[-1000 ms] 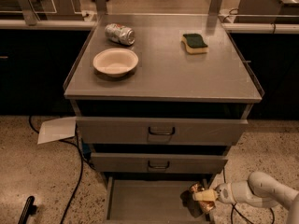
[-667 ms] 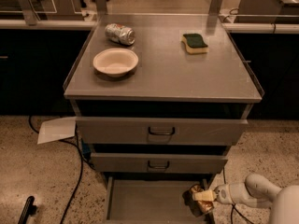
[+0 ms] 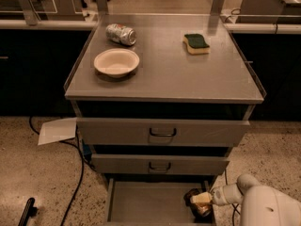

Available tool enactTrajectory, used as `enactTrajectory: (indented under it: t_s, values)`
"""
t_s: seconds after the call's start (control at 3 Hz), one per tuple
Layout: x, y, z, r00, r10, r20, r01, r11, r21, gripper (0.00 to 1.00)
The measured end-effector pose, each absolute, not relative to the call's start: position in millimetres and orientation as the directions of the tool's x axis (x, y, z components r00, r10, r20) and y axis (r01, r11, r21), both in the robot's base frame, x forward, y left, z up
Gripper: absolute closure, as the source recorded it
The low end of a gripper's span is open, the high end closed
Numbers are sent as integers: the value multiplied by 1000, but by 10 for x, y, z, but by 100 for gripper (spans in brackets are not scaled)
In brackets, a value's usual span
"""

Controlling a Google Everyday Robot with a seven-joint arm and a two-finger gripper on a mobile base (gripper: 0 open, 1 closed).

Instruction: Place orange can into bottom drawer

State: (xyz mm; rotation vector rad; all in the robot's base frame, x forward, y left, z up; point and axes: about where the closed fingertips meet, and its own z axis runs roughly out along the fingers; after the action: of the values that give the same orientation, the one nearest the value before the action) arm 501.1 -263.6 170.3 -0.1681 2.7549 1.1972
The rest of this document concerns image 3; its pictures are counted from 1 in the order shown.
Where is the yellow green sponge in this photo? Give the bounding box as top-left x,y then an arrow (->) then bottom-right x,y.
183,34 -> 210,55

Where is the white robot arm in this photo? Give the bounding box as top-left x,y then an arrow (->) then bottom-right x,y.
189,174 -> 301,226

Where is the black floor cable left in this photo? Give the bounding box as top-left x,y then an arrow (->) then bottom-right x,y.
28,116 -> 97,226

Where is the black floor cable right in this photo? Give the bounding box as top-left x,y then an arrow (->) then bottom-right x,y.
223,169 -> 243,226

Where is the middle grey drawer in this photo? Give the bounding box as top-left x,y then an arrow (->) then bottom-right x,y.
92,154 -> 229,175

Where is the white paper bowl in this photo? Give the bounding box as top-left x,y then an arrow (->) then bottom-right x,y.
94,49 -> 140,78

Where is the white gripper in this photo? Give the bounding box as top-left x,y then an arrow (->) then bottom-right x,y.
190,184 -> 243,206

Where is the black handle object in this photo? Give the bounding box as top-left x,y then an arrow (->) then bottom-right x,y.
18,198 -> 38,226

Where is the grey metal drawer cabinet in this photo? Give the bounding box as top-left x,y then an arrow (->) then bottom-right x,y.
63,13 -> 267,226

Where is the top grey drawer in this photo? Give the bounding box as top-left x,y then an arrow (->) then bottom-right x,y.
77,118 -> 249,146

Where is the black floor cable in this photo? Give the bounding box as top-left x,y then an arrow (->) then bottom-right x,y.
28,116 -> 97,226
223,169 -> 243,226

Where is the bottom open grey drawer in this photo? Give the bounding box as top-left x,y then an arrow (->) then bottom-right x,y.
104,179 -> 216,226

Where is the white paper sheet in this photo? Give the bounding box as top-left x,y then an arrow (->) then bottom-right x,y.
38,118 -> 77,145

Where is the silver green soda can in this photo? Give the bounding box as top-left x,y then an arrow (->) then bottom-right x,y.
105,24 -> 136,46

